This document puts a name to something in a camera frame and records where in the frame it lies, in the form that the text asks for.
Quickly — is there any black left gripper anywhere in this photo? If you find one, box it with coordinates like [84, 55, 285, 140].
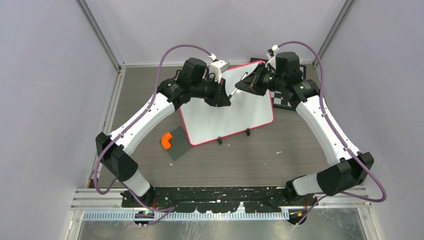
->
[190, 74, 230, 107]

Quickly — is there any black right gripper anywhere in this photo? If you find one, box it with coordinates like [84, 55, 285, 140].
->
[235, 62, 285, 97]

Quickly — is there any white board with pink frame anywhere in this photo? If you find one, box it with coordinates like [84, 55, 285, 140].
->
[179, 60, 275, 146]

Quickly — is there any white marker pen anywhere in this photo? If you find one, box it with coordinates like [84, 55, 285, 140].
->
[228, 72, 248, 100]

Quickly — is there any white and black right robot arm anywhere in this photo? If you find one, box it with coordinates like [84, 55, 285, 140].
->
[235, 52, 374, 205]

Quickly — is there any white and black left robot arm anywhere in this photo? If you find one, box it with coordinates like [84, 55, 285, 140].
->
[95, 57, 231, 207]

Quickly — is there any black and white checkerboard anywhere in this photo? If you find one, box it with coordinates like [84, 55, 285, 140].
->
[249, 57, 307, 111]

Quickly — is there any orange curved pipe piece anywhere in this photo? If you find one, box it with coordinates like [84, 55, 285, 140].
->
[160, 132, 173, 150]

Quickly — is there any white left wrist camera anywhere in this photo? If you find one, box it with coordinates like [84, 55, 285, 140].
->
[209, 53, 230, 84]

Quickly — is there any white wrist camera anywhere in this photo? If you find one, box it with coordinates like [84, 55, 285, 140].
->
[209, 53, 230, 84]
[265, 44, 280, 68]

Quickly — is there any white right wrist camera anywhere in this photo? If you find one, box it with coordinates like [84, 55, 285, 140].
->
[265, 44, 280, 68]

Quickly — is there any grey studded base plate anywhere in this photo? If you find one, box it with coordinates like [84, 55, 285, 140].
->
[166, 126, 193, 161]

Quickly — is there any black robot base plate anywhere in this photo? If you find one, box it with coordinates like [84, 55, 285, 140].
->
[121, 186, 318, 214]

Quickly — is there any aluminium frame rail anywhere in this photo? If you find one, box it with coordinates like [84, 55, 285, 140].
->
[70, 188, 372, 222]

